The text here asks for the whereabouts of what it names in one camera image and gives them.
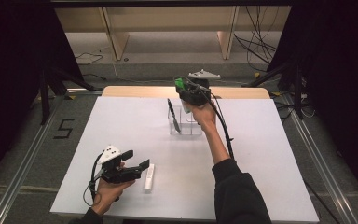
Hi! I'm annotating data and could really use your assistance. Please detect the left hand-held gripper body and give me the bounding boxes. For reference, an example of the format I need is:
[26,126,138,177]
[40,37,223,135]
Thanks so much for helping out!
[97,145,143,184]

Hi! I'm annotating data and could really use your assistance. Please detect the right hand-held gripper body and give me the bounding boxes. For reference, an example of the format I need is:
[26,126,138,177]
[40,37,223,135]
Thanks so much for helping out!
[181,68,222,107]

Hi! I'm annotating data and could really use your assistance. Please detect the green highlighter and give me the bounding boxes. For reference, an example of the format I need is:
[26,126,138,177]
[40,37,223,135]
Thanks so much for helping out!
[173,77,193,115]

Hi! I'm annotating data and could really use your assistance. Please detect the black pen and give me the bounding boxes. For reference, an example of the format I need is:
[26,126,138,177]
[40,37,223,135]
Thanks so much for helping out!
[166,98,183,135]

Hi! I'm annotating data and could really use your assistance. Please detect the clear plastic organizer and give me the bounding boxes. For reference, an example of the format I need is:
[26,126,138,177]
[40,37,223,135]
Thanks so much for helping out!
[167,105,204,136]

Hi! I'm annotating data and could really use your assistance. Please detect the person's right hand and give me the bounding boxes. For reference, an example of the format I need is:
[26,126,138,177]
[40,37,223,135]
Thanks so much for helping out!
[189,100,218,132]

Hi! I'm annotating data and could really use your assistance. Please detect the person's left hand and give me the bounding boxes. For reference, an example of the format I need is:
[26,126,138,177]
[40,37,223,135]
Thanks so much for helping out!
[90,161,136,216]

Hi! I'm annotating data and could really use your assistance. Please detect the white tube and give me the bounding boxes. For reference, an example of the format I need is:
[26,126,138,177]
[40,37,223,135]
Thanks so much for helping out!
[143,163,156,192]

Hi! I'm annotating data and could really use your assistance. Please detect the white table mat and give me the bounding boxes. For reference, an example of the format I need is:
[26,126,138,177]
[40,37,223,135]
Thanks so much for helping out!
[49,95,321,224]

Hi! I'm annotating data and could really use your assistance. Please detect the wooden desk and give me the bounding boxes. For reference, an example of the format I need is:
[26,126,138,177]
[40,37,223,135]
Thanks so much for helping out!
[55,5,293,62]

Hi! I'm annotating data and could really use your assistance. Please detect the black tripod stand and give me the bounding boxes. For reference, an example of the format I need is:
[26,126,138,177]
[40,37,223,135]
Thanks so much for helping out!
[37,62,103,126]
[241,61,306,121]

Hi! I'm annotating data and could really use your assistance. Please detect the black curtain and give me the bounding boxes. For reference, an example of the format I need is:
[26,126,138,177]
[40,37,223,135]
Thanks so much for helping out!
[266,0,358,208]
[0,0,86,192]

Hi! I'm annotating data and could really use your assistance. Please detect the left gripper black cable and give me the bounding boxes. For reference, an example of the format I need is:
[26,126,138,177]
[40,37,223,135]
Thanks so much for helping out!
[82,152,107,207]

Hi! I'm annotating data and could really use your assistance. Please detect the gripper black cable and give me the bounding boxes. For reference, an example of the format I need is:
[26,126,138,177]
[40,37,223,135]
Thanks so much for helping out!
[82,152,107,207]
[172,75,235,161]

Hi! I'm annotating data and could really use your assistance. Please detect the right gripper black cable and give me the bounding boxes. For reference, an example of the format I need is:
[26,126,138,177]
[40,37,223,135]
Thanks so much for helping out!
[172,75,235,161]

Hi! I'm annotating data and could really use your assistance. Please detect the bundle of black cables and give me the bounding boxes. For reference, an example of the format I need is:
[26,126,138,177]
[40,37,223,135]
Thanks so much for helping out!
[233,6,282,73]

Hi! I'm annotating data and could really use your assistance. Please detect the black floor cable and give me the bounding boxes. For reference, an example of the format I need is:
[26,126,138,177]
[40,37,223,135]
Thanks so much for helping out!
[76,51,108,82]

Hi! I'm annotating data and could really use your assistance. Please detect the metal floor rail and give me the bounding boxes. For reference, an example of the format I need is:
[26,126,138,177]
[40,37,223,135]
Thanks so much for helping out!
[279,92,358,224]
[0,88,103,224]

